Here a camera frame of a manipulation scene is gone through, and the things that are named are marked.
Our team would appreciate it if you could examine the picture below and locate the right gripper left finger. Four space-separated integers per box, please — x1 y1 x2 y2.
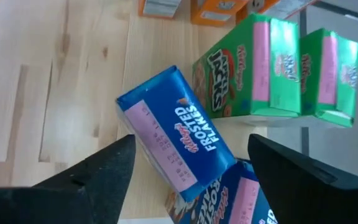
0 134 137 224

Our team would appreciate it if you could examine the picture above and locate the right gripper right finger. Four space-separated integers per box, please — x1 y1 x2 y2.
247 133 358 224

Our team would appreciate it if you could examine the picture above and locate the blue Frosted Flakes box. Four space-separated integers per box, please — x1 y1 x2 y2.
165 157 279 224
115 64 237 203

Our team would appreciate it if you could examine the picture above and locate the green Apple Jacks box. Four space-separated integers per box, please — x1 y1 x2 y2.
192 12 303 119
299 27 358 129

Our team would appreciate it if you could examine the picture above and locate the orange Frosted Mini Wheats box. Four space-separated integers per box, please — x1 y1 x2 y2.
137 0 183 20
235 0 319 21
190 0 250 27

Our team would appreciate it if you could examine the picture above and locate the wooden shelf with black frame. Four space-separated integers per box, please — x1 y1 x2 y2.
115 0 358 220

